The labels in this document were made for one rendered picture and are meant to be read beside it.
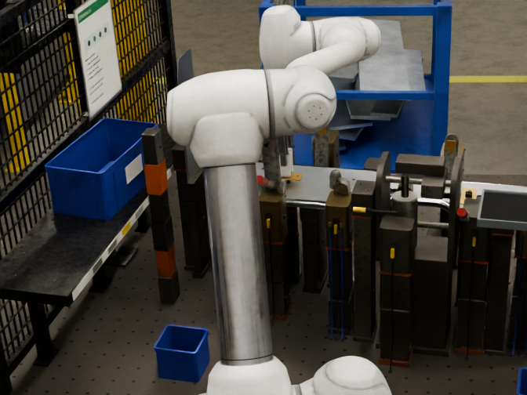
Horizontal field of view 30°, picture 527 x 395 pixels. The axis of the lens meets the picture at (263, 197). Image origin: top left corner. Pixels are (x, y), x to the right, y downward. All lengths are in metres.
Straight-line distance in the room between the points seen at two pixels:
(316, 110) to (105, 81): 1.08
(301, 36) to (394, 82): 2.18
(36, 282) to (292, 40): 0.82
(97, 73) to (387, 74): 2.16
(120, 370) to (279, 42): 0.89
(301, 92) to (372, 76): 2.79
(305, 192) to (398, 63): 2.29
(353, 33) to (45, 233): 0.88
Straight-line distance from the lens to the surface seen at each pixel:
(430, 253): 2.34
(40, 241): 2.38
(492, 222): 2.09
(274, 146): 2.36
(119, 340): 2.57
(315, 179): 2.60
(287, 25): 2.38
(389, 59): 4.81
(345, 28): 2.37
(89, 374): 2.48
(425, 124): 4.95
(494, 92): 5.82
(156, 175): 2.48
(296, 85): 1.83
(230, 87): 1.83
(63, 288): 2.19
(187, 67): 2.57
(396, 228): 2.21
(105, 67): 2.77
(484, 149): 5.11
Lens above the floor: 2.19
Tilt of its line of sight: 28 degrees down
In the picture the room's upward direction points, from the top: 3 degrees counter-clockwise
